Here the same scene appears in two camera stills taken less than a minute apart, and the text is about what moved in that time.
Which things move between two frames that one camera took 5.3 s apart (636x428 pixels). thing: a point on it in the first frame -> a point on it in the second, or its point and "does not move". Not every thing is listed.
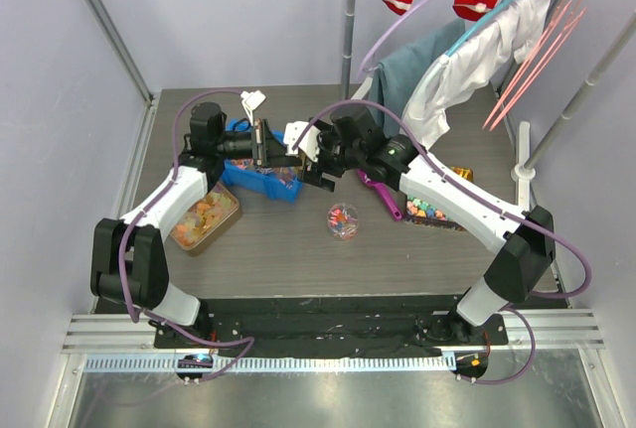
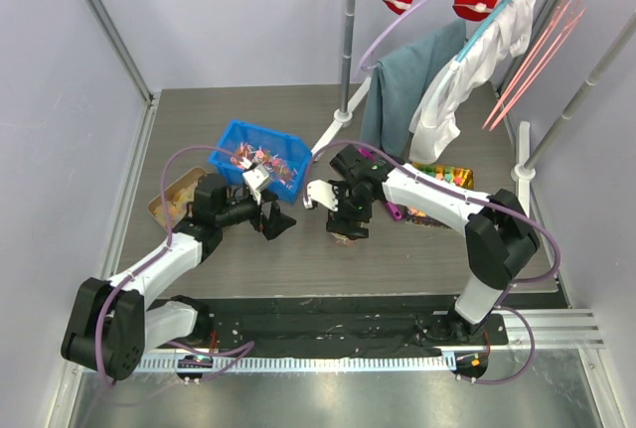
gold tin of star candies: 419,212 does not move
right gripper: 327,135 -> 343,226
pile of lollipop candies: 287,176 does not move
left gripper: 269,153 -> 276,221
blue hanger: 482,23 -> 493,18
